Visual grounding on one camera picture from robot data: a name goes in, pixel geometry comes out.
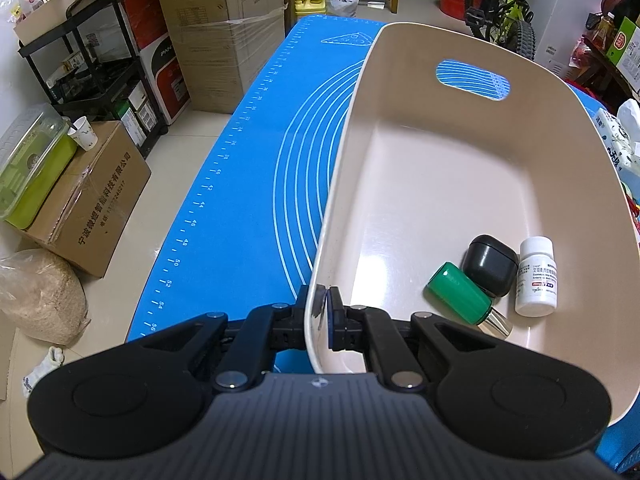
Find bag of grain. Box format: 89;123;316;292
1;248;89;346

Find green bottle with silver cap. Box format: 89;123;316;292
426;262;512;339

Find blue silicone baking mat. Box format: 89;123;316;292
129;15;639;469

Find beige plastic storage bin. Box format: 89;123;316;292
311;23;639;419

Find yellow oil jug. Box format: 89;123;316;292
294;0;326;20

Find green white carton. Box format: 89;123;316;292
606;18;640;93

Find black earbud case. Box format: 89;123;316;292
461;234;518;298

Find black metal shelf rack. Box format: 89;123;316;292
18;0;168;156

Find brown cardboard box on floor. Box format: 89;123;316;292
24;122;151;278

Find green plastic lidded container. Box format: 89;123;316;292
1;103;78;230

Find white paper cup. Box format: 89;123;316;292
67;116;98;152

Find red white appliance box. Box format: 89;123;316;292
124;0;190;125

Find green black bicycle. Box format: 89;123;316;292
464;0;536;61

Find white pill bottle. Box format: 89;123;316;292
514;236;559;318

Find white refrigerator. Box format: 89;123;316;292
527;0;601;78

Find large stacked cardboard boxes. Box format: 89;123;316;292
160;0;285;114

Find floral tissue box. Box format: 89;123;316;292
592;99;640;202

